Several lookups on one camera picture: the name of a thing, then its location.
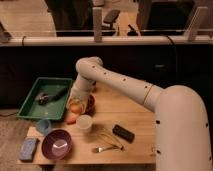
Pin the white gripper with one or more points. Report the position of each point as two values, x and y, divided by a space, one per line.
81 90

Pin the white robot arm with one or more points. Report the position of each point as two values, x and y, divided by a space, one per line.
182 136

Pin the white paper cup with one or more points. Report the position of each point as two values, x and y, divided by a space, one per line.
84 123

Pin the small blue cup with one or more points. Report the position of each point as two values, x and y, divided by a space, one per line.
43 126

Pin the red brown plate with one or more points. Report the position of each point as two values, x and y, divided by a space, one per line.
92 102

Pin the orange carrot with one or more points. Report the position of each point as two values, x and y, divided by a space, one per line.
71 119

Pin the green plastic tray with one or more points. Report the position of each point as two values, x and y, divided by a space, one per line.
54 110

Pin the dark tool in tray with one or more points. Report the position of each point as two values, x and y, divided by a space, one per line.
44 98

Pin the purple bowl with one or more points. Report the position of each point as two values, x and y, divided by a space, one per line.
56 145

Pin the black rectangular block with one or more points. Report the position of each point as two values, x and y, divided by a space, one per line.
123 133

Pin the yellow whisk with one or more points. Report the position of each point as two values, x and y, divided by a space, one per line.
109 138

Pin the blue sponge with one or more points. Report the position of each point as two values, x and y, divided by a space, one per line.
28 149

